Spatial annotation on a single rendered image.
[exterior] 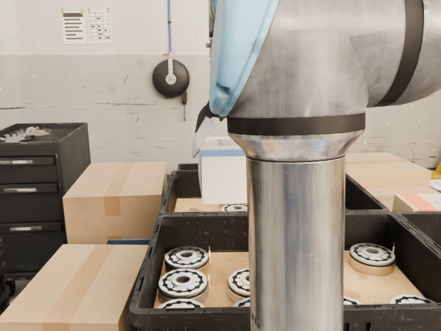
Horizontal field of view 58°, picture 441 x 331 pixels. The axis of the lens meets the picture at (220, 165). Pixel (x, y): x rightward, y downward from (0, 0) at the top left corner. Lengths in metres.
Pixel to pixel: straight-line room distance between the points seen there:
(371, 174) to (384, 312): 0.89
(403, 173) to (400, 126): 3.14
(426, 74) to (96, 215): 1.10
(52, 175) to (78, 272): 1.32
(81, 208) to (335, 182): 1.05
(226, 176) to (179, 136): 3.41
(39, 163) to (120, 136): 2.07
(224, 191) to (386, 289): 0.43
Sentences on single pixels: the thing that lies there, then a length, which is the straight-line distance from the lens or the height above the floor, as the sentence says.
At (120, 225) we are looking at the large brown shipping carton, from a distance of 1.30.
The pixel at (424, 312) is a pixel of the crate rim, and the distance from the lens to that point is 0.75.
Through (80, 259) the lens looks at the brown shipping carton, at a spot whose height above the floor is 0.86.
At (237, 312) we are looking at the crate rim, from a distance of 0.66.
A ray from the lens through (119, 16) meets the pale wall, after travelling 4.11.
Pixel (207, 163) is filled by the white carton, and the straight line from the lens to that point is 0.73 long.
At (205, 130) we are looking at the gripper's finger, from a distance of 0.81.
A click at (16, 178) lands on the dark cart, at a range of 2.29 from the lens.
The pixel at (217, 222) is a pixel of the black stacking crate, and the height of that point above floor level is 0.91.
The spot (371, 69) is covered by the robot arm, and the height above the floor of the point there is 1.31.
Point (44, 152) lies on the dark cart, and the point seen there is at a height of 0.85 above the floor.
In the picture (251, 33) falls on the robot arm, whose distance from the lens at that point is 0.28.
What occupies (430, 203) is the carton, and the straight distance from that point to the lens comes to 1.23.
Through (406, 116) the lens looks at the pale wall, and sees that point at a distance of 4.75.
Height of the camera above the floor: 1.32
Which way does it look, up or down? 16 degrees down
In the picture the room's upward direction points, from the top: straight up
